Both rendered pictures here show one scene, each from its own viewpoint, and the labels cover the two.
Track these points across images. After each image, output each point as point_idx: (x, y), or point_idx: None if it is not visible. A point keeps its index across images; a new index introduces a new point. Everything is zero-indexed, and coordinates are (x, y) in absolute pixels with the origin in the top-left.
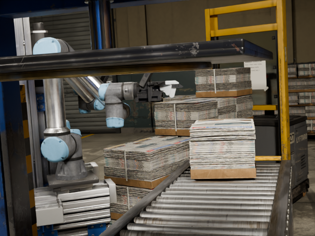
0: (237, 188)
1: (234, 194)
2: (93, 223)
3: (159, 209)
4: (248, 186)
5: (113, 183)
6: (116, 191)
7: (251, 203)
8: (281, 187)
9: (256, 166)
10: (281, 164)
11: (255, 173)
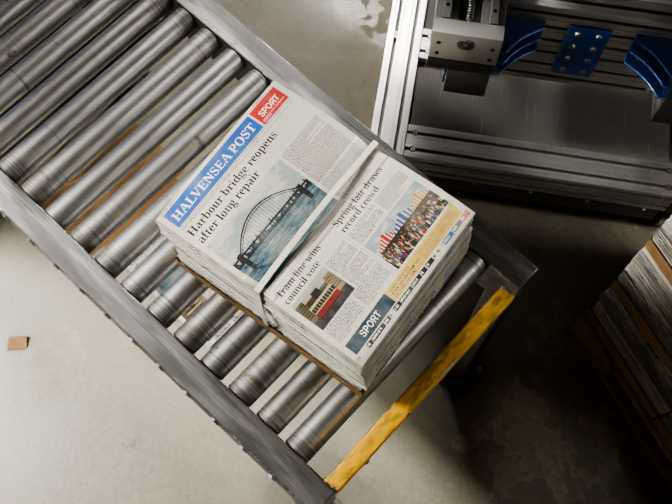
0: (161, 197)
1: (111, 155)
2: (431, 31)
3: (136, 4)
4: (146, 217)
5: (442, 28)
6: (431, 41)
7: (36, 142)
8: (85, 266)
9: (308, 368)
10: (279, 439)
11: (179, 260)
